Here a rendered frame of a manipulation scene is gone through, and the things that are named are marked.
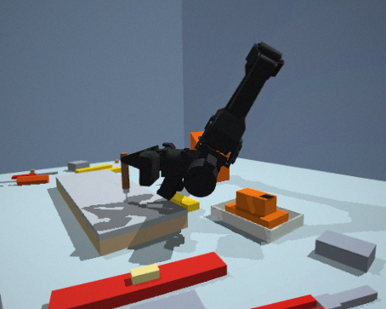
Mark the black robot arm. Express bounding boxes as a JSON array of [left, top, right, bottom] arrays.
[[156, 42, 284, 201]]

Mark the white shallow tray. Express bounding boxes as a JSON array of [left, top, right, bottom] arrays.
[[211, 198, 304, 243]]

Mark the yellow flat bar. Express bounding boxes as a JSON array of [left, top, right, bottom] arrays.
[[75, 164, 113, 174], [170, 192, 200, 213], [109, 167, 121, 173]]

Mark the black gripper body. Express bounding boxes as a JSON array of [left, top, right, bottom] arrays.
[[139, 142, 193, 186]]

